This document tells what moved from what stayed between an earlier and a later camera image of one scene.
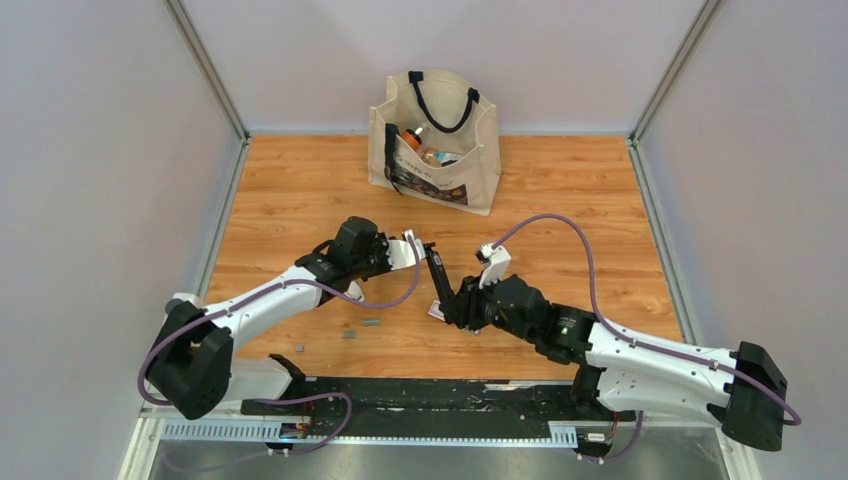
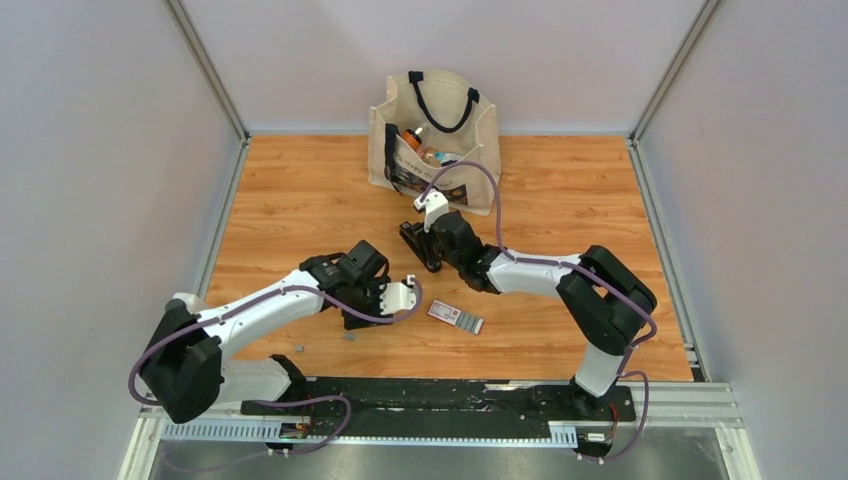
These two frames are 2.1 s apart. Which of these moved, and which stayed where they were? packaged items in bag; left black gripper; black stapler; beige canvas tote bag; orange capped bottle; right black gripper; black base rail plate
Moved: left black gripper; right black gripper; black stapler
Stayed: beige canvas tote bag; packaged items in bag; black base rail plate; orange capped bottle
